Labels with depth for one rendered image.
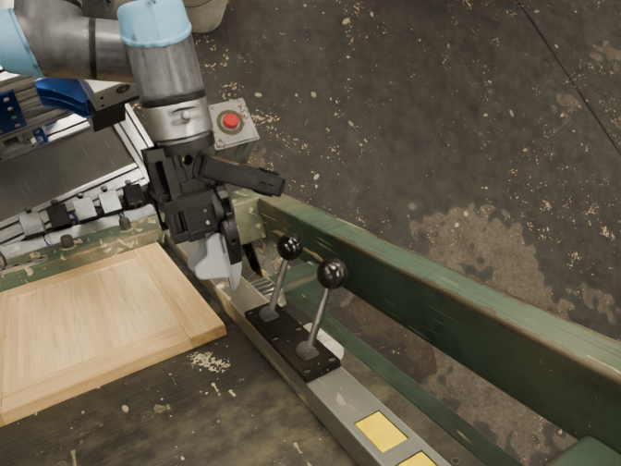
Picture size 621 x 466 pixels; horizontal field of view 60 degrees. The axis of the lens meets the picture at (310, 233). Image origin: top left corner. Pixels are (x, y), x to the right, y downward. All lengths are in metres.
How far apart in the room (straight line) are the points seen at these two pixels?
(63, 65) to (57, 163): 1.37
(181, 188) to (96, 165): 1.43
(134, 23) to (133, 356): 0.46
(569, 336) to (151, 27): 0.57
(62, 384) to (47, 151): 1.37
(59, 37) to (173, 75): 0.16
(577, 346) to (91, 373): 0.63
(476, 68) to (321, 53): 0.89
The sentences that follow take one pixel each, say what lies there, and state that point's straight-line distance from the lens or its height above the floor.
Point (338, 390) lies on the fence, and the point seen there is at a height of 1.56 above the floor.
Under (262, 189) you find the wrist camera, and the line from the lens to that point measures 0.68.
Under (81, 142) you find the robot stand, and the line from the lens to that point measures 2.12.
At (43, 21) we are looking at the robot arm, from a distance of 0.73.
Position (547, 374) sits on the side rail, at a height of 1.63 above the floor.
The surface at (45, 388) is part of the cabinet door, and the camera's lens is 0.85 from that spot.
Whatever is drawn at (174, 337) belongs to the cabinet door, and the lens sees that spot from 0.85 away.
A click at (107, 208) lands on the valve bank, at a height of 0.76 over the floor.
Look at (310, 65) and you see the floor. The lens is 2.69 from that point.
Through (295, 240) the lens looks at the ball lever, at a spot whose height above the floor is 1.46.
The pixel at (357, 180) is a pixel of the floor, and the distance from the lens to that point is 2.50.
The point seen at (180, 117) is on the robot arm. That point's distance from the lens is 0.63.
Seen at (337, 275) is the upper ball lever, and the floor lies 1.56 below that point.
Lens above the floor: 2.14
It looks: 66 degrees down
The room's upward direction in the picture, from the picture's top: 50 degrees clockwise
